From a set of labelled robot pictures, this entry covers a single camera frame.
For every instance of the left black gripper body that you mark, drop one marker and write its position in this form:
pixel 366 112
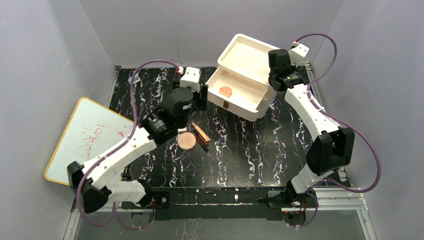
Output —
pixel 203 96

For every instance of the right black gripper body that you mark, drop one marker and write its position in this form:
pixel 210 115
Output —
pixel 274 81

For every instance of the white pull-out drawer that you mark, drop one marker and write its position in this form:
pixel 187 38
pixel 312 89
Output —
pixel 249 100

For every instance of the small round pink compact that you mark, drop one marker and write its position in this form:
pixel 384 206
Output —
pixel 226 91

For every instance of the white drawer organizer box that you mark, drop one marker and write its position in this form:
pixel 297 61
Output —
pixel 247 58

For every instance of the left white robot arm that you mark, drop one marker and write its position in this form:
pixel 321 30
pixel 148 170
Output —
pixel 91 181

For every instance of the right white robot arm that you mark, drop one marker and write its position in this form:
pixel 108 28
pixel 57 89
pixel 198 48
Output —
pixel 332 144

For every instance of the white square makeup packet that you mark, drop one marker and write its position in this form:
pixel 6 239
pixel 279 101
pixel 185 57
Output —
pixel 182 130

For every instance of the beige makeup tube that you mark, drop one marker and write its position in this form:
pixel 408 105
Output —
pixel 201 132

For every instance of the large round pink compact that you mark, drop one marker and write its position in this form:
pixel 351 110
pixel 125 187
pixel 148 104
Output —
pixel 186 141

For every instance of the small white blue clip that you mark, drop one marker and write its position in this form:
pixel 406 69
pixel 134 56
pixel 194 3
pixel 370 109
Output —
pixel 134 79

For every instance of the yellow framed whiteboard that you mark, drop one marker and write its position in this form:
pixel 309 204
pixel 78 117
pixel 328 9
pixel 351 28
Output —
pixel 91 130

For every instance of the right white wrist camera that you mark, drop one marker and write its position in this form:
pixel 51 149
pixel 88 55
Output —
pixel 299 51

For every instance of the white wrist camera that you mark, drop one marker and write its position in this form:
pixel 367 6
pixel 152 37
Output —
pixel 191 79
pixel 299 51

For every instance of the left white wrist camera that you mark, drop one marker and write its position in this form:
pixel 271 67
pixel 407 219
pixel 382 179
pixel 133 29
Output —
pixel 191 79

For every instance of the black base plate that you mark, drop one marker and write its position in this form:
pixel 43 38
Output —
pixel 270 203

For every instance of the aluminium rail frame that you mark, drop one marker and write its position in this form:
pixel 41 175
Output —
pixel 327 196

